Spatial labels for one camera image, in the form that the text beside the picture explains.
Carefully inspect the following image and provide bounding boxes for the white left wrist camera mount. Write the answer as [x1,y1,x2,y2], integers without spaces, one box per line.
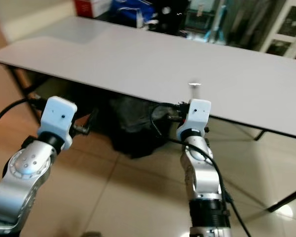
[37,96,79,150]

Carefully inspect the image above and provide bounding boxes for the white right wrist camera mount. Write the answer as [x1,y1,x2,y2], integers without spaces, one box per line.
[176,99,212,142]

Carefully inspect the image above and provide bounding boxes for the grey folding table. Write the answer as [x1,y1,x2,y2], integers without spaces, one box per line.
[0,16,296,140]

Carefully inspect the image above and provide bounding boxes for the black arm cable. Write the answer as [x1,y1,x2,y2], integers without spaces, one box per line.
[150,102,253,237]
[0,97,42,133]

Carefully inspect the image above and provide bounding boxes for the black table leg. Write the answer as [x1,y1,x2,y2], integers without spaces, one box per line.
[208,118,296,214]
[6,65,41,102]

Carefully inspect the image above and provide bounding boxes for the white cabinet with dark panels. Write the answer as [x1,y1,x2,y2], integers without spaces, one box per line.
[259,0,296,61]

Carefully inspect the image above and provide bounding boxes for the red and white box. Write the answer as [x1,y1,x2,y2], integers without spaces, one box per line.
[74,0,112,18]

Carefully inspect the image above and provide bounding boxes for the blue bag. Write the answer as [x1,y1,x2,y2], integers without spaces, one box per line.
[111,0,158,28]

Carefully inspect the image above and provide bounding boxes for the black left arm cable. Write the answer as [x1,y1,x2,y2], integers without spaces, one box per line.
[0,97,42,133]

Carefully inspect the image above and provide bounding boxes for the black bag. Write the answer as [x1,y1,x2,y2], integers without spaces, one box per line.
[108,95,174,159]

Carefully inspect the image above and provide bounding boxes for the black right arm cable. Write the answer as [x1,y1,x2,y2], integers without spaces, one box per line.
[150,102,253,237]

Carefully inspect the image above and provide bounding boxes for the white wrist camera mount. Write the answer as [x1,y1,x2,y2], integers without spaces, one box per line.
[176,99,212,142]
[37,96,79,150]

